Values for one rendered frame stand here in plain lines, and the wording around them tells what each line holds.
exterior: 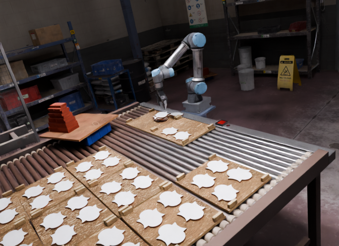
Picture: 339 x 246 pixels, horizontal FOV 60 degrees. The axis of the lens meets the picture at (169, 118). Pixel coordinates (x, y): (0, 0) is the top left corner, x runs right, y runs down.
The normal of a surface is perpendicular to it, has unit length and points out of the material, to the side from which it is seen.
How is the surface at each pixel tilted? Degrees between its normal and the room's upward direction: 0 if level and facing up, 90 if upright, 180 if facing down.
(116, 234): 0
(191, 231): 0
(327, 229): 0
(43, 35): 89
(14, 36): 90
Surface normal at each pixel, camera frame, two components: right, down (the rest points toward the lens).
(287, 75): -0.75, 0.16
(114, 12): 0.71, 0.13
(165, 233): -0.19, -0.91
